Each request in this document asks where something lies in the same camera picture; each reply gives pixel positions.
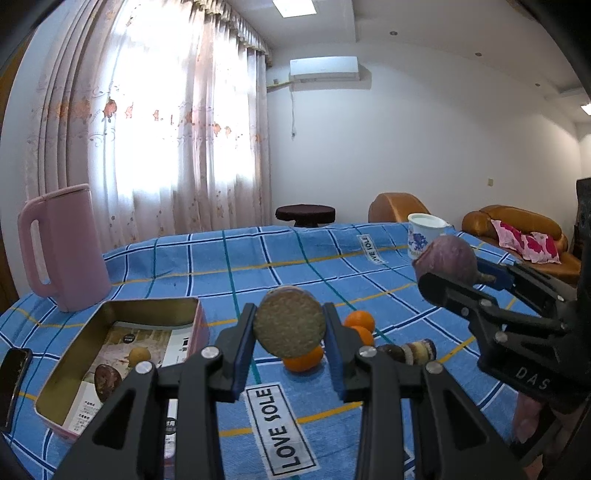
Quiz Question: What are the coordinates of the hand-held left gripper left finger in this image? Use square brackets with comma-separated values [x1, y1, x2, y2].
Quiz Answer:
[54, 303, 259, 480]

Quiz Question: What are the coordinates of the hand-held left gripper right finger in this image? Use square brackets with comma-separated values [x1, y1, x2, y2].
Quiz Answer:
[322, 302, 527, 480]

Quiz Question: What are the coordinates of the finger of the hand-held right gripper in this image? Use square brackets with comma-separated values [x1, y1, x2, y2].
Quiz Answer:
[417, 271, 571, 342]
[473, 257, 580, 305]

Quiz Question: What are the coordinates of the dark round fruit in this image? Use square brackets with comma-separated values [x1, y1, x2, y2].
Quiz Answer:
[376, 344, 407, 365]

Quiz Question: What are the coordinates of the brown kiwi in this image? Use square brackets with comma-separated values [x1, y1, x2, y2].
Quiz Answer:
[252, 286, 325, 360]

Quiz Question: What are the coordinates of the pink tin box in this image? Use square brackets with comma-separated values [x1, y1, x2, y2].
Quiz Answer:
[34, 296, 211, 444]

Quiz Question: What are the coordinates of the red floral pillow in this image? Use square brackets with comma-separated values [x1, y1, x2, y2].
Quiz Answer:
[491, 219, 563, 264]

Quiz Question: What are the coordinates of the brown leather sofa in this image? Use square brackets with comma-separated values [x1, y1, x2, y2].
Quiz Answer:
[462, 204, 583, 284]

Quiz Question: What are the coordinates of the white mug with blue print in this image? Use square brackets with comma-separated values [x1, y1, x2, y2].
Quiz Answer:
[406, 213, 455, 260]

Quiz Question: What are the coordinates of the printed paper sheet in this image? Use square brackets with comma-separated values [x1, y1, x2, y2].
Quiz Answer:
[62, 320, 197, 435]

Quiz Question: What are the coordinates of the blue plaid tablecloth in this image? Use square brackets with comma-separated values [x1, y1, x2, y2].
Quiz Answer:
[0, 222, 591, 480]

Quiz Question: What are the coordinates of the brown wooden chair back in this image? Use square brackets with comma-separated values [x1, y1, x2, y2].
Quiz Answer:
[368, 192, 432, 223]

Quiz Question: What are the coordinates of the purple passion fruit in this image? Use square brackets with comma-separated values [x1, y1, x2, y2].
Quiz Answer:
[93, 364, 125, 402]

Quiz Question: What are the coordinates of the dark round stool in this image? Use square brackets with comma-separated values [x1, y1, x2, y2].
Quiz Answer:
[275, 204, 337, 228]

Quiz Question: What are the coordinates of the pink kettle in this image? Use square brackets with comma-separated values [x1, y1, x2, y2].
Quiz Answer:
[17, 184, 113, 313]

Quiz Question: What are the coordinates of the black phone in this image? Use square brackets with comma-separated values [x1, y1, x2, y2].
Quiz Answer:
[0, 348, 34, 433]

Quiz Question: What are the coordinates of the sheer floral curtain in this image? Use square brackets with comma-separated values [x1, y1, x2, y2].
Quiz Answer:
[25, 0, 273, 252]

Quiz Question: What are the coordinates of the white air conditioner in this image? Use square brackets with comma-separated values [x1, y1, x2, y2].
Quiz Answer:
[288, 56, 360, 83]

